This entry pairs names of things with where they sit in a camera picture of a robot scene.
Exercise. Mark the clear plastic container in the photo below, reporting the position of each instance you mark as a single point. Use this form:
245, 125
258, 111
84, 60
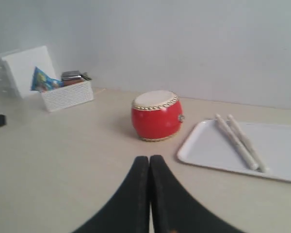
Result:
8, 87

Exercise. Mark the white plastic tray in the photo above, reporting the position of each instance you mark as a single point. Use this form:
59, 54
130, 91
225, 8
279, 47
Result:
207, 146

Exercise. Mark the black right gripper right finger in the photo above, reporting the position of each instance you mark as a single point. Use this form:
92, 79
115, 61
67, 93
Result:
174, 209

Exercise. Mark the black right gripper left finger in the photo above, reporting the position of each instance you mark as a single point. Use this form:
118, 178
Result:
127, 211

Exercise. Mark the red small drum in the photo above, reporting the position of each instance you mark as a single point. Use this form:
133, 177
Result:
156, 115

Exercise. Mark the white box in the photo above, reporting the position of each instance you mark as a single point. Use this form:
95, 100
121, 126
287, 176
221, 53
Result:
21, 67

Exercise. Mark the dark packets in basket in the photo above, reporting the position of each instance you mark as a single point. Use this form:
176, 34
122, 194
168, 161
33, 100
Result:
73, 77

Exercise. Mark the blue snack packet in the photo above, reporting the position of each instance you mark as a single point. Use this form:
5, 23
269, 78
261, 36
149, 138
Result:
42, 82

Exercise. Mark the white woven basket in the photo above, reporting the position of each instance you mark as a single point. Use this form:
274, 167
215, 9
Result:
68, 96

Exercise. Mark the white drumstick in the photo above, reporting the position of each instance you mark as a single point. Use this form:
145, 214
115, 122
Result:
247, 143
242, 151

